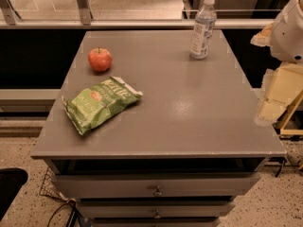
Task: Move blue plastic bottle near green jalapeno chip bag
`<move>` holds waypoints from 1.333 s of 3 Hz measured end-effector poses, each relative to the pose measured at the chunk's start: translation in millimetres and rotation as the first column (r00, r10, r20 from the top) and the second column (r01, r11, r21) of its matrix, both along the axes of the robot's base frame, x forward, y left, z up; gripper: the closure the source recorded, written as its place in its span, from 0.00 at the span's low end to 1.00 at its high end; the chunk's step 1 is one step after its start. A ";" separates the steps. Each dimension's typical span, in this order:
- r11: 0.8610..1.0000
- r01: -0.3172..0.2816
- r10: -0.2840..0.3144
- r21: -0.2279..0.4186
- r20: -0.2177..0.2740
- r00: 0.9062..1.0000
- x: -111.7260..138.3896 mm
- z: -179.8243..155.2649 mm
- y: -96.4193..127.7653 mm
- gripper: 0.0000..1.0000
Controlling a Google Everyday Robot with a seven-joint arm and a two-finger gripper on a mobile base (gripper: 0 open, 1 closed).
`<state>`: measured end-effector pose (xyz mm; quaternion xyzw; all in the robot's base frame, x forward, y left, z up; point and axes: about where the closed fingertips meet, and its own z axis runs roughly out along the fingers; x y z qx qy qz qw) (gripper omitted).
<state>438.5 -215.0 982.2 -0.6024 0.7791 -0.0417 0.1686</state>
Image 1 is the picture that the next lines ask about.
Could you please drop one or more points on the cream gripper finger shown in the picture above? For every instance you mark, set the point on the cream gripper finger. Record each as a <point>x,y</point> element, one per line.
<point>279,88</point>
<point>263,38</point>

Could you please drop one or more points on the blue plastic water bottle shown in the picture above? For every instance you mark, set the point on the blue plastic water bottle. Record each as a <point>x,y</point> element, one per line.
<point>205,20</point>

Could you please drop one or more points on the green jalapeno chip bag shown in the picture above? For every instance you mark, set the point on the green jalapeno chip bag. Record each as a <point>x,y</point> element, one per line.
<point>97,104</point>

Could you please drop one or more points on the grey drawer cabinet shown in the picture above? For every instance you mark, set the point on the grey drawer cabinet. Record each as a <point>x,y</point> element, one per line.
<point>194,117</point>

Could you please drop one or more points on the top grey drawer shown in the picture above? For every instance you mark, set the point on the top grey drawer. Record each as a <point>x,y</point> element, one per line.
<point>154,185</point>

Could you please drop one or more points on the grey drawer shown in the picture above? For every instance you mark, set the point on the grey drawer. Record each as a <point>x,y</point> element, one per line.
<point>162,209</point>
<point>154,185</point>

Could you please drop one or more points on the red apple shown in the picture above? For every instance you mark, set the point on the red apple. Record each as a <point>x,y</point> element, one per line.
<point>100,59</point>

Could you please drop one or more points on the middle grey drawer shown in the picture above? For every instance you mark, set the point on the middle grey drawer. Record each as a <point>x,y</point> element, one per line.
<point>162,209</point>

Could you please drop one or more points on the grey metal railing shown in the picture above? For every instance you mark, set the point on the grey metal railing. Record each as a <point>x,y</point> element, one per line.
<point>109,13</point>

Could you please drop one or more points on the black chair seat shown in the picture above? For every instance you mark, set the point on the black chair seat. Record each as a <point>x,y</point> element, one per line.
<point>11,181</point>

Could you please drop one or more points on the wire mesh basket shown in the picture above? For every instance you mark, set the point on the wire mesh basket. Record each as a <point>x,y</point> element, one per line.
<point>48,189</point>

